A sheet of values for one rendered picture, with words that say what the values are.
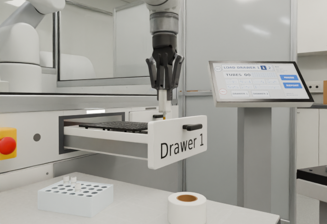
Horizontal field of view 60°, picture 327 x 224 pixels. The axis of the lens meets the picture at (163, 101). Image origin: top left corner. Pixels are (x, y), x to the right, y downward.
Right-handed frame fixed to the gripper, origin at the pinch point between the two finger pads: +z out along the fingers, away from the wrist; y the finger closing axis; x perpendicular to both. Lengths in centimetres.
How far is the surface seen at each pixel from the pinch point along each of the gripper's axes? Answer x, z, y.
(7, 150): 39.9, 10.7, 15.9
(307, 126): -288, 32, -9
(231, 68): -83, -18, 8
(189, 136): 4.1, 9.9, -10.6
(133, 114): -11.0, 5.2, 21.3
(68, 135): 19.4, 10.0, 21.1
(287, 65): -104, -20, -18
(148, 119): -20.4, 7.7, 21.3
